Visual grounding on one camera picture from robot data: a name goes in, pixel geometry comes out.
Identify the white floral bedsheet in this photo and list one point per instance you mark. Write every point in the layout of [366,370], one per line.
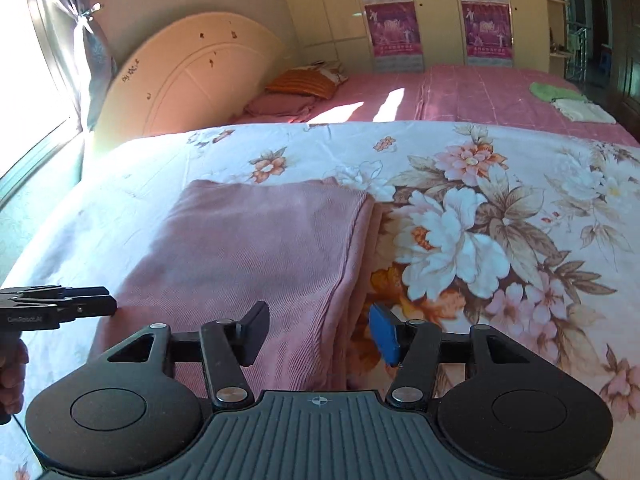
[450,240]

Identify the cream open shelf unit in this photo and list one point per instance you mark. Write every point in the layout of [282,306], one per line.
[557,25]

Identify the metal curtain holdback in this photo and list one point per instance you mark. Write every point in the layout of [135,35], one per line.
[91,11]

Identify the grey patterned curtain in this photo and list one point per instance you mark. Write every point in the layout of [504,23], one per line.
[65,35]

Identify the dark wooden door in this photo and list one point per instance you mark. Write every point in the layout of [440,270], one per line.
[627,60]

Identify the person's left hand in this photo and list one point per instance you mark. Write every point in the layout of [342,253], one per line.
[12,375]

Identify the green folded cloth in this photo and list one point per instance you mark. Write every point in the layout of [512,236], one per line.
[555,91]

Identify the metal stair railing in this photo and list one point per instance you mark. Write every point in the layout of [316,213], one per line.
[580,50]

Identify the pink knit sweater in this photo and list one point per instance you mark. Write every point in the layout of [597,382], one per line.
[240,260]

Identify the blue plastic stool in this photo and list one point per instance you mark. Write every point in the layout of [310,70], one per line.
[605,57]

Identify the orange striped pillow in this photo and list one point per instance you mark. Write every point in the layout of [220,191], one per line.
[305,80]

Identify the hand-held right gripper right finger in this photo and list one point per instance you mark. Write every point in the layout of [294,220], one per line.
[384,330]

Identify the cream arched headboard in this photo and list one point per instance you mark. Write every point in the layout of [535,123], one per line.
[190,75]

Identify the pink pillow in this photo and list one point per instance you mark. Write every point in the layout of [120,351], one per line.
[277,105]

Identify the white folded cloth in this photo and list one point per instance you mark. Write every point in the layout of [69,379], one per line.
[585,110]

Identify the bright window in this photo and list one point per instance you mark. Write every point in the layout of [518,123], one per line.
[25,85]

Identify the cream wardrobe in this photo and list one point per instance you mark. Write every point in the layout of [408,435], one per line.
[330,5]

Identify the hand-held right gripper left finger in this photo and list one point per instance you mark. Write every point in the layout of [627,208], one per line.
[252,332]

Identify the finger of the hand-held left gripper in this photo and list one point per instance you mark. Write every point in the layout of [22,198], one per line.
[85,306]
[85,291]

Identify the pink checked bedsheet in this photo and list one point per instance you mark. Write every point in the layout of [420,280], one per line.
[475,95]

